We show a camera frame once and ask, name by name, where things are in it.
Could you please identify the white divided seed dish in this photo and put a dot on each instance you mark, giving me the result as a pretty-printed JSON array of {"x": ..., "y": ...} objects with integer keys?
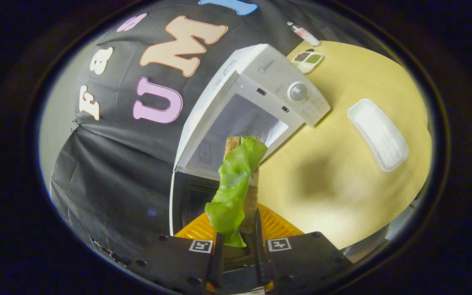
[{"x": 307, "y": 60}]

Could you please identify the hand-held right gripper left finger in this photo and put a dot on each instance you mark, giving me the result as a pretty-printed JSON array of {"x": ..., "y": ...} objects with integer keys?
[{"x": 216, "y": 262}]

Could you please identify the lettuce sandwich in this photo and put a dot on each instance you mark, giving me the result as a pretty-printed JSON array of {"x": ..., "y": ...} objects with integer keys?
[{"x": 234, "y": 184}]

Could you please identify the small pink label bottle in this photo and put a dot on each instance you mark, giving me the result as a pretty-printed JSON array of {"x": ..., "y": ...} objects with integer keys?
[{"x": 305, "y": 35}]

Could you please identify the white rectangular tray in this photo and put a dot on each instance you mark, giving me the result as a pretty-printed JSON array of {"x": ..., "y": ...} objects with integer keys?
[{"x": 377, "y": 133}]

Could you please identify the white microwave oven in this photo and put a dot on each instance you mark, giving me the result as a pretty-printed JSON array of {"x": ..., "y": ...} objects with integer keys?
[{"x": 273, "y": 73}]

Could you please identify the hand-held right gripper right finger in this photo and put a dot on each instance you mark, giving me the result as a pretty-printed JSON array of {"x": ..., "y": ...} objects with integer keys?
[{"x": 260, "y": 262}]

